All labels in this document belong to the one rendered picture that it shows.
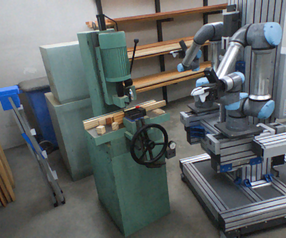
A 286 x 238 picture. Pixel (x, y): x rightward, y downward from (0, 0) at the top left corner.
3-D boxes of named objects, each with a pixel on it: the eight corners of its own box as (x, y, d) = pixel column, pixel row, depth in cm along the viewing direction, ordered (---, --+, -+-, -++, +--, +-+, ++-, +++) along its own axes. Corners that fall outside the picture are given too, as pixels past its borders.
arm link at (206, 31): (204, 33, 186) (180, 76, 227) (216, 30, 190) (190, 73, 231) (196, 22, 190) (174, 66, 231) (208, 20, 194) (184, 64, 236)
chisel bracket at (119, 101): (121, 110, 180) (119, 98, 177) (113, 106, 191) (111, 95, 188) (130, 107, 183) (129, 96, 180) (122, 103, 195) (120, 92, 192)
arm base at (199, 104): (207, 101, 225) (207, 90, 221) (216, 106, 211) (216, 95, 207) (192, 104, 222) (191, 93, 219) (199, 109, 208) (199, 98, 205)
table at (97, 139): (101, 151, 156) (99, 143, 154) (85, 135, 181) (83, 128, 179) (178, 123, 183) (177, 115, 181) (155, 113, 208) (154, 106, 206)
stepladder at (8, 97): (50, 210, 241) (-7, 94, 193) (47, 196, 263) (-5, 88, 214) (68, 202, 247) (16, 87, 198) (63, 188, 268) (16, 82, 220)
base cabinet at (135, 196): (124, 238, 199) (110, 159, 172) (98, 199, 246) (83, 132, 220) (171, 212, 218) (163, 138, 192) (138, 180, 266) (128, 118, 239)
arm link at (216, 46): (204, 91, 220) (203, 23, 200) (217, 87, 226) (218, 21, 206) (214, 93, 210) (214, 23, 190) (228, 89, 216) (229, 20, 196)
